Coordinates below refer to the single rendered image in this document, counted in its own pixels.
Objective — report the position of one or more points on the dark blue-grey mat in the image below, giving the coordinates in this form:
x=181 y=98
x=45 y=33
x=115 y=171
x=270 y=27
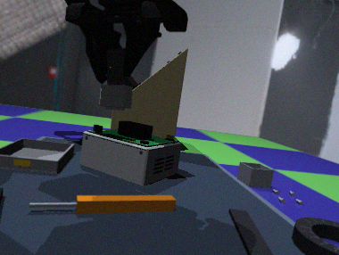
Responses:
x=200 y=225

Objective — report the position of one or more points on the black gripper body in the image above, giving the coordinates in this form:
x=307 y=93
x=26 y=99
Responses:
x=150 y=12

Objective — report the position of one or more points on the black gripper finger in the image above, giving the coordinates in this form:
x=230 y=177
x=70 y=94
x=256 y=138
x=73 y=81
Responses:
x=139 y=37
x=105 y=39

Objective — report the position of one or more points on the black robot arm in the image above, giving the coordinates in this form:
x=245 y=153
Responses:
x=92 y=51

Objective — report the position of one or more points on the green circuit board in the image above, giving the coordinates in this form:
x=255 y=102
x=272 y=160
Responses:
x=113 y=133

